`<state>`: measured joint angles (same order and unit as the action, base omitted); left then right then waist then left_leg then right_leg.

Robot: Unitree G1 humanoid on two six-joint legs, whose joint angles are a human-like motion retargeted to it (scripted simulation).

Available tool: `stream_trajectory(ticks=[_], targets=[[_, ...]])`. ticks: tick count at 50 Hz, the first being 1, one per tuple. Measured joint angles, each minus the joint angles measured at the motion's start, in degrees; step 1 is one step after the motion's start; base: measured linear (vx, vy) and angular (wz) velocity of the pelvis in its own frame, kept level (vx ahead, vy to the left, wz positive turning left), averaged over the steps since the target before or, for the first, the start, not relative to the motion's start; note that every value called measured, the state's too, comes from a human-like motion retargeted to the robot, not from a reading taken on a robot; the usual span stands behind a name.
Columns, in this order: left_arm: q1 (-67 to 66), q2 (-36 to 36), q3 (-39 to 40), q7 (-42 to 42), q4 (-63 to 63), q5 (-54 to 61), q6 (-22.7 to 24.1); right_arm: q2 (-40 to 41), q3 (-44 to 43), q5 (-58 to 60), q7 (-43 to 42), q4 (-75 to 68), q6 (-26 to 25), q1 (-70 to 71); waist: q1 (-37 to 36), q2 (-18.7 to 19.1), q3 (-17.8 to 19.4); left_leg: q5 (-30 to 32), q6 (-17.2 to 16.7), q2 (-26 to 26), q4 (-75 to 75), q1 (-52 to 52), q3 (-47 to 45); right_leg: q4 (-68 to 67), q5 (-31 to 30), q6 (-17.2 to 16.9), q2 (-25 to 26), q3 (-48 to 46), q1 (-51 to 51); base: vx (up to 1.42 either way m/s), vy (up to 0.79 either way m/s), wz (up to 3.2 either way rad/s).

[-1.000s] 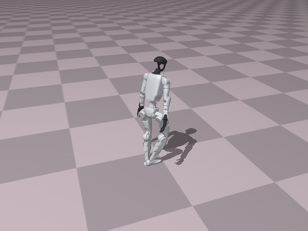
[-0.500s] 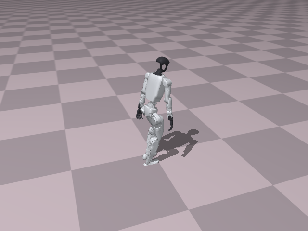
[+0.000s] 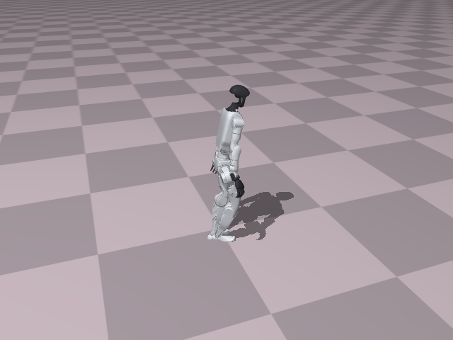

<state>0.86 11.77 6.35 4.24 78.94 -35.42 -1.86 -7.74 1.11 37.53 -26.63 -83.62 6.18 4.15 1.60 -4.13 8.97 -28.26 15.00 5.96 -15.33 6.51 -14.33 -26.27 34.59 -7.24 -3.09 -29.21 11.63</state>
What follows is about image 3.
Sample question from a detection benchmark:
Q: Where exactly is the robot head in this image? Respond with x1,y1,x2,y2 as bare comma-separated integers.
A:
226,85,250,112

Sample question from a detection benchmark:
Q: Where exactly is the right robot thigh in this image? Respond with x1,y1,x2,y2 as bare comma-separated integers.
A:
220,166,241,214

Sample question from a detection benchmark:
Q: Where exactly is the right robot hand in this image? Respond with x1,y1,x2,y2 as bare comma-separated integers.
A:
230,173,245,198

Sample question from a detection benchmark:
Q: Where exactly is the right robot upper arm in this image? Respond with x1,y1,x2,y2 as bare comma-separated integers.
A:
230,115,244,152

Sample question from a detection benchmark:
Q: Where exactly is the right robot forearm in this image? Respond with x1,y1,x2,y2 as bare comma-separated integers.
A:
229,146,241,178

